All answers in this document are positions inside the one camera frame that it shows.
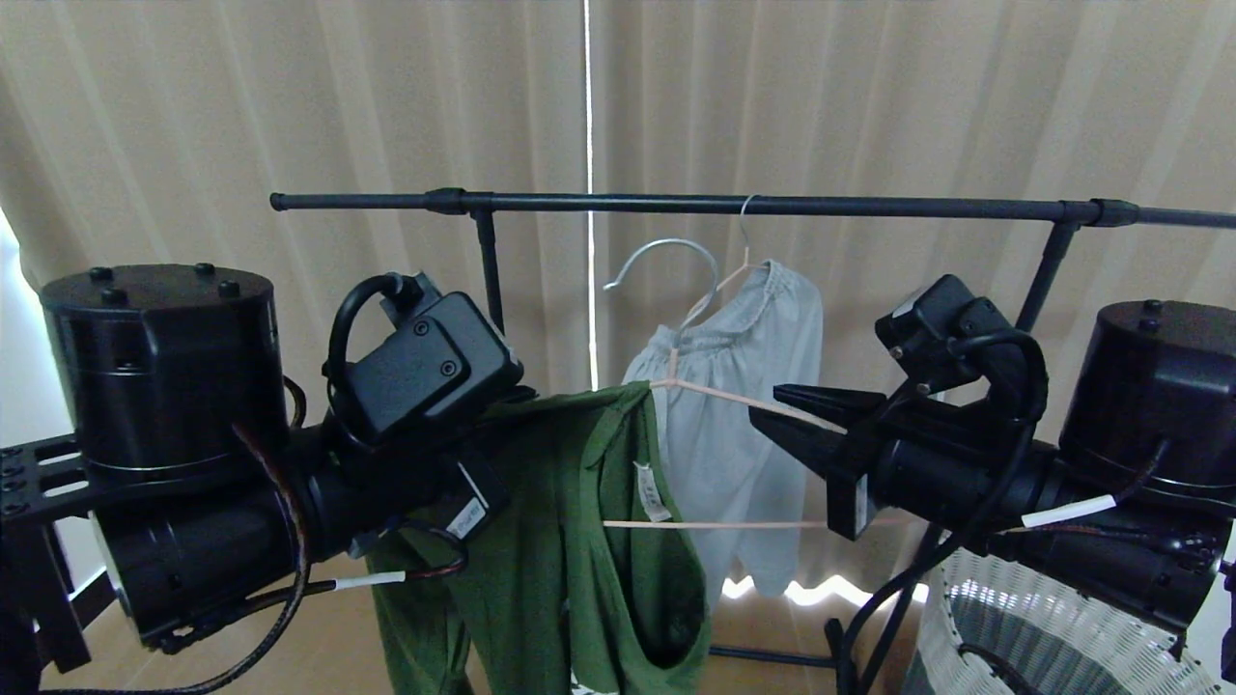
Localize white laundry basket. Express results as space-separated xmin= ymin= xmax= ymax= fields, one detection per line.
xmin=902 ymin=544 xmax=1229 ymax=695

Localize black clothes rack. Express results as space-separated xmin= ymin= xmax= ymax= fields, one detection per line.
xmin=269 ymin=187 xmax=1236 ymax=695

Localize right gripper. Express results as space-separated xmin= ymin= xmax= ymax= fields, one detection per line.
xmin=747 ymin=383 xmax=1234 ymax=635

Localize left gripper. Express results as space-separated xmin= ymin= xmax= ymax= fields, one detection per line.
xmin=91 ymin=428 xmax=515 ymax=650

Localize pink clothes hanger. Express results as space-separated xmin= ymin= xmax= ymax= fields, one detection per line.
xmin=600 ymin=237 xmax=914 ymax=533
xmin=675 ymin=195 xmax=779 ymax=331

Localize green shirt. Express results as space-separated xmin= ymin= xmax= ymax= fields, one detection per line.
xmin=366 ymin=380 xmax=713 ymax=695

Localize beige curtain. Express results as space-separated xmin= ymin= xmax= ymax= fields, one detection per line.
xmin=0 ymin=0 xmax=1236 ymax=601

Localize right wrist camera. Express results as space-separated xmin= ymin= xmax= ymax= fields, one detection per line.
xmin=873 ymin=274 xmax=1011 ymax=399

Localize pale grey shorts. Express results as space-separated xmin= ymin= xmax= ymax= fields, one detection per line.
xmin=622 ymin=258 xmax=826 ymax=600

